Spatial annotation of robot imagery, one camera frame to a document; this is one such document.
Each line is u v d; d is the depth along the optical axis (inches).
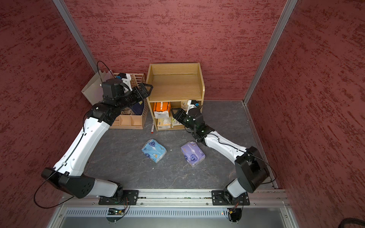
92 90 34.2
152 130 39.5
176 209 28.4
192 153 33.4
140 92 23.6
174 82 34.6
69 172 15.4
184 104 35.3
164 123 38.3
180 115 27.4
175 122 39.2
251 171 17.1
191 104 29.2
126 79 23.9
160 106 33.4
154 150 34.5
